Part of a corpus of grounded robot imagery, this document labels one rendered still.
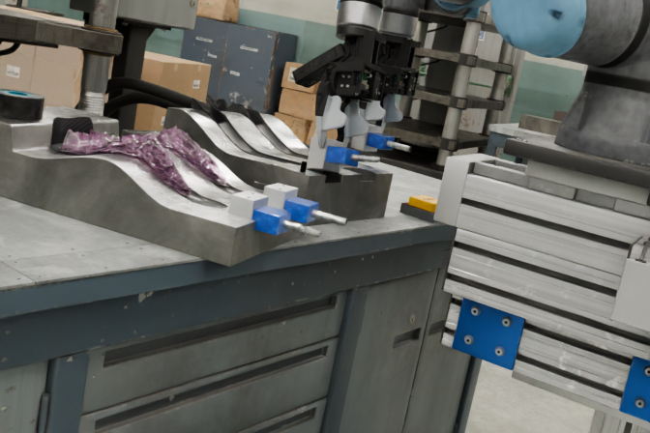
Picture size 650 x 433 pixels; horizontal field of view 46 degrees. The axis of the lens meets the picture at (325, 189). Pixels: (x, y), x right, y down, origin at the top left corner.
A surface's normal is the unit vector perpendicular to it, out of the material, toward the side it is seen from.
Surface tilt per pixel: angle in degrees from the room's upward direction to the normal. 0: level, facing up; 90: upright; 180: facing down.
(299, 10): 90
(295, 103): 87
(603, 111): 72
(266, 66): 90
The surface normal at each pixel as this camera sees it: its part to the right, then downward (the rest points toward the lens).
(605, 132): -0.45, -0.23
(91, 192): -0.36, 0.11
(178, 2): 0.77, 0.26
